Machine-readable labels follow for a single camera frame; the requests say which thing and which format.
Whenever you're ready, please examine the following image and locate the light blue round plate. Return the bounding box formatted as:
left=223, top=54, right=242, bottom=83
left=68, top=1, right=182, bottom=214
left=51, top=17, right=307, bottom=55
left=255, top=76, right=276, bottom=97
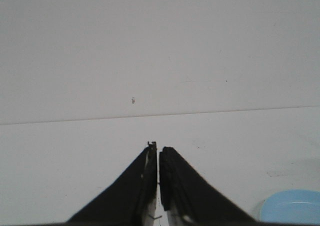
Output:
left=259, top=189, right=320, bottom=225

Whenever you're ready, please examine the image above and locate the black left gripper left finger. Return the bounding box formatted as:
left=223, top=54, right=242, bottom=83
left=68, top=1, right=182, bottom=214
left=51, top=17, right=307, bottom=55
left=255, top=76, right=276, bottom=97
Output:
left=68, top=141, right=158, bottom=223

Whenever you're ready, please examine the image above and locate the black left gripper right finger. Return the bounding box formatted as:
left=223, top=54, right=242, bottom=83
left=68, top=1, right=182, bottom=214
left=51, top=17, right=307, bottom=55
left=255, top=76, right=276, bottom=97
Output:
left=159, top=147, right=256, bottom=223

